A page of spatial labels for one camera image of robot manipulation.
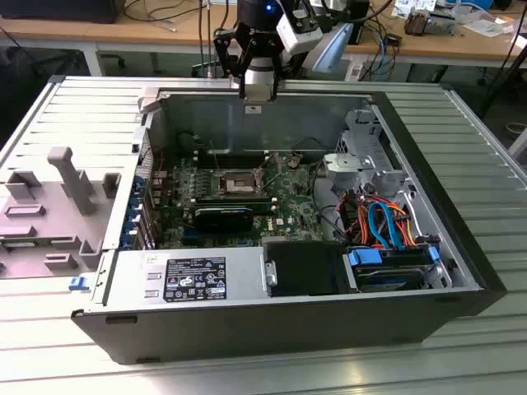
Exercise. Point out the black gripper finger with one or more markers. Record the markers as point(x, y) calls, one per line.
point(222, 49)
point(276, 90)

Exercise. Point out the thin metal locking lever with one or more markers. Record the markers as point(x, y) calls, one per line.
point(273, 179)
point(213, 154)

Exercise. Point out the copper CPU cooler heatsink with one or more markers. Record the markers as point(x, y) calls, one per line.
point(416, 22)

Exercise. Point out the blue expansion slot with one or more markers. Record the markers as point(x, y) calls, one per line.
point(190, 238)

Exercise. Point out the pale blue teach pendant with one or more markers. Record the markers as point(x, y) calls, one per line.
point(335, 45)

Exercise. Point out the white power adapter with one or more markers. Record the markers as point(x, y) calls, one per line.
point(354, 71)

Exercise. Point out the wooden desk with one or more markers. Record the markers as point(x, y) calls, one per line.
point(136, 33)

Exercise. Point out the black box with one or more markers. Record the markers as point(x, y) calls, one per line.
point(360, 24)

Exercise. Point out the silver drive cage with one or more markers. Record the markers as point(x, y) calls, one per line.
point(350, 164)

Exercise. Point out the green motherboard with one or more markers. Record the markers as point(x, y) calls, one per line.
point(288, 197)

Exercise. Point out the RAM stick black chips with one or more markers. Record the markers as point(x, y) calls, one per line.
point(234, 201)

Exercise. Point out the black graphics card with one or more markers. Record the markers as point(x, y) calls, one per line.
point(222, 220)

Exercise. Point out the white printed box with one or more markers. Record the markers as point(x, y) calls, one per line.
point(411, 7)

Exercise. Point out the black flat case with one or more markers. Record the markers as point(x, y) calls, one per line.
point(62, 10)

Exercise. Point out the hard disk blue carrier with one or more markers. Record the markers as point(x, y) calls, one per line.
point(364, 258)

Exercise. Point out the white paper sheet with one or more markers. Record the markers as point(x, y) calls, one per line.
point(486, 25)

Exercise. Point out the black stand leg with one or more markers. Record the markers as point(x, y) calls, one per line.
point(503, 78)

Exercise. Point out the silver power supply unit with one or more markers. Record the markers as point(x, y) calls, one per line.
point(131, 267)

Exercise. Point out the black open PC case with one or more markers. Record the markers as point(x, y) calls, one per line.
point(247, 329)

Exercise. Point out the grey parts rack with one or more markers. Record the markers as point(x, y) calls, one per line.
point(41, 230)

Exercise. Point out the green RAM stick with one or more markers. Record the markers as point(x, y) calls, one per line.
point(18, 244)

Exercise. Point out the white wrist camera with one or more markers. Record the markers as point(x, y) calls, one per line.
point(302, 35)

